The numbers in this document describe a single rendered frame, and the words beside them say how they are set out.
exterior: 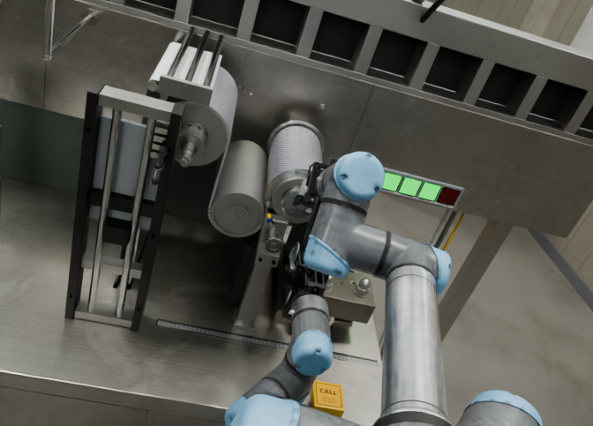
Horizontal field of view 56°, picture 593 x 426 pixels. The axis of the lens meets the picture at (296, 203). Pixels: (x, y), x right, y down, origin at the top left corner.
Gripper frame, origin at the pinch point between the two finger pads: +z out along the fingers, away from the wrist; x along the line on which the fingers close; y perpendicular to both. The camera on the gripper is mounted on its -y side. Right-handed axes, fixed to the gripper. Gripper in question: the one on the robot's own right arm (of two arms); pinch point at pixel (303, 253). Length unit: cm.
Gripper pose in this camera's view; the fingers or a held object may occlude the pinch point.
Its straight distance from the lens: 133.1
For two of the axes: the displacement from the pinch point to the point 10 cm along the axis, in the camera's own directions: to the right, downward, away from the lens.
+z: -0.2, -5.4, 8.4
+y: 2.8, -8.1, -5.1
